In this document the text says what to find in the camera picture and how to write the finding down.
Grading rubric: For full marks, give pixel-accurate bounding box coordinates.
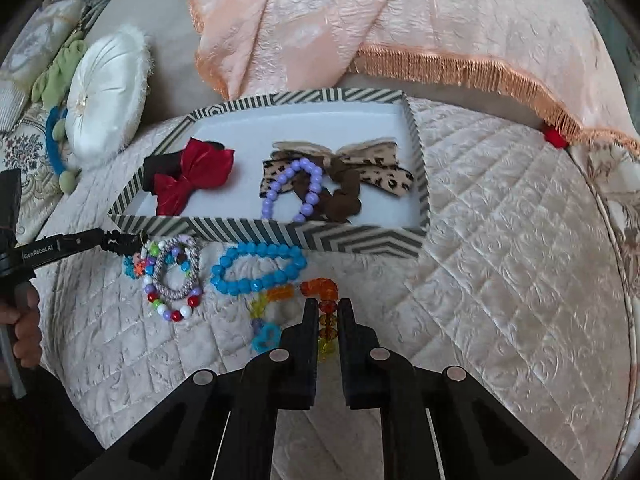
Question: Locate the brown scrunchie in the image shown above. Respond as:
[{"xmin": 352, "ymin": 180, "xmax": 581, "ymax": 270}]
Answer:
[{"xmin": 312, "ymin": 152, "xmax": 363, "ymax": 225}]

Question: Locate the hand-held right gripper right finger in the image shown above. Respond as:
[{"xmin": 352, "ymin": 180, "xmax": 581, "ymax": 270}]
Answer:
[{"xmin": 337, "ymin": 297, "xmax": 576, "ymax": 480}]

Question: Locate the leopard print bow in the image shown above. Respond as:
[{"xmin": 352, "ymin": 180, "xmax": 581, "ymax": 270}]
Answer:
[{"xmin": 259, "ymin": 140, "xmax": 416, "ymax": 201}]

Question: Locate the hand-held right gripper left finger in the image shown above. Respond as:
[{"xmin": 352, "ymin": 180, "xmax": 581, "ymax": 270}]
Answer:
[{"xmin": 75, "ymin": 297, "xmax": 321, "ymax": 480}]

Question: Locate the translucent colourful bead bracelet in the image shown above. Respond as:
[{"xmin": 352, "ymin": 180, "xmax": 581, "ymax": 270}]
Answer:
[{"xmin": 247, "ymin": 277, "xmax": 341, "ymax": 361}]

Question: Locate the flower bead bracelet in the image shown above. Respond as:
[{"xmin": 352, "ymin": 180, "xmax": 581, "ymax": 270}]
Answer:
[{"xmin": 122, "ymin": 245, "xmax": 156, "ymax": 281}]

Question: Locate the beige upholstered headboard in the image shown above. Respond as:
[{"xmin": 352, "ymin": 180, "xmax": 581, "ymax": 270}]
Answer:
[{"xmin": 85, "ymin": 0, "xmax": 241, "ymax": 131}]

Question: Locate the silver glitter hair tie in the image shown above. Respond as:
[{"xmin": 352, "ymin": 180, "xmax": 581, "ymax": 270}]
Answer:
[{"xmin": 151, "ymin": 237, "xmax": 203, "ymax": 302}]

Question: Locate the striped cardboard box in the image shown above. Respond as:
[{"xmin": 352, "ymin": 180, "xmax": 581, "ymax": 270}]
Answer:
[{"xmin": 106, "ymin": 89, "xmax": 431, "ymax": 261}]

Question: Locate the blue bead bracelet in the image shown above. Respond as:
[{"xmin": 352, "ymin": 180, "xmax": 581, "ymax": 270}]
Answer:
[{"xmin": 210, "ymin": 241, "xmax": 308, "ymax": 297}]

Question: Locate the white round satin cushion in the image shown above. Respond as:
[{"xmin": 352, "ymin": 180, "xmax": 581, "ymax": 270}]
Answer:
[{"xmin": 65, "ymin": 25, "xmax": 151, "ymax": 171}]

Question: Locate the black scrunchie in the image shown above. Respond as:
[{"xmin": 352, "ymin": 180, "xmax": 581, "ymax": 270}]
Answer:
[{"xmin": 142, "ymin": 137, "xmax": 226, "ymax": 196}]

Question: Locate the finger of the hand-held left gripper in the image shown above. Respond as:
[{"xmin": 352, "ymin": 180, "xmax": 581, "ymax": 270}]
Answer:
[
  {"xmin": 100, "ymin": 227, "xmax": 145, "ymax": 247},
  {"xmin": 102, "ymin": 244, "xmax": 146, "ymax": 261}
]

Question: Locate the red bow hair clip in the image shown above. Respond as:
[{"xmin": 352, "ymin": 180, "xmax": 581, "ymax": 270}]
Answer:
[{"xmin": 152, "ymin": 139, "xmax": 236, "ymax": 217}]

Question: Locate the purple bead bracelet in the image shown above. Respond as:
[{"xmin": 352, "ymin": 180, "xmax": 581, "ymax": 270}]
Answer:
[{"xmin": 260, "ymin": 157, "xmax": 326, "ymax": 225}]

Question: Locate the cream floral bed cover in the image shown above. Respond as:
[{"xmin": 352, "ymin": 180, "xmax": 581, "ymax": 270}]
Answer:
[{"xmin": 570, "ymin": 130, "xmax": 640, "ymax": 311}]

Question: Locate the person's left hand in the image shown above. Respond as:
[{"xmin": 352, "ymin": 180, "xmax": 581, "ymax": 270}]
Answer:
[{"xmin": 0, "ymin": 282, "xmax": 43, "ymax": 368}]

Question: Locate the small red object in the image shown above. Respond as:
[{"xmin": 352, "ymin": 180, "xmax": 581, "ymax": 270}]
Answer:
[{"xmin": 542, "ymin": 127, "xmax": 571, "ymax": 150}]

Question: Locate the green plush toy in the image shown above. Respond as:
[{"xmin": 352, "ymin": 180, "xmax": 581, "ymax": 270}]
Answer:
[{"xmin": 30, "ymin": 35, "xmax": 88, "ymax": 111}]

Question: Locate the blue cord with green pompoms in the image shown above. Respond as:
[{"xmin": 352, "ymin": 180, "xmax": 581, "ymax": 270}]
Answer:
[{"xmin": 45, "ymin": 105, "xmax": 83, "ymax": 195}]

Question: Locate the cream floral embroidered cloth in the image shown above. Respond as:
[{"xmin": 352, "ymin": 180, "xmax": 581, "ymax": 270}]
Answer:
[{"xmin": 0, "ymin": 110, "xmax": 71, "ymax": 261}]

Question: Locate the pink fringed blanket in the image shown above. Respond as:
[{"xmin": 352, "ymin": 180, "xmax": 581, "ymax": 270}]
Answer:
[{"xmin": 189, "ymin": 0, "xmax": 640, "ymax": 156}]

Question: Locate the multicolour bead bracelet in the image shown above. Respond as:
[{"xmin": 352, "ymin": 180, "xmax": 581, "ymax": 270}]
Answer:
[{"xmin": 141, "ymin": 240, "xmax": 206, "ymax": 323}]

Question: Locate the pale blue embroidered pillow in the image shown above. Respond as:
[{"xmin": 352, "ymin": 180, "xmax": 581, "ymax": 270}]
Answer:
[{"xmin": 0, "ymin": 0, "xmax": 88, "ymax": 131}]

